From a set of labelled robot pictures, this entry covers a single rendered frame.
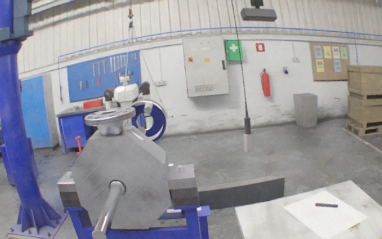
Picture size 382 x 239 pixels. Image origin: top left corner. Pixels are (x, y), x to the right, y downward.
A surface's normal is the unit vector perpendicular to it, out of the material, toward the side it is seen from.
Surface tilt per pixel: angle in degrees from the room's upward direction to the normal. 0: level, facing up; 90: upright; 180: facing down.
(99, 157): 90
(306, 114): 93
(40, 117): 90
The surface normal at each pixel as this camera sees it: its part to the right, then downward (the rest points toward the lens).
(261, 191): 0.04, 0.22
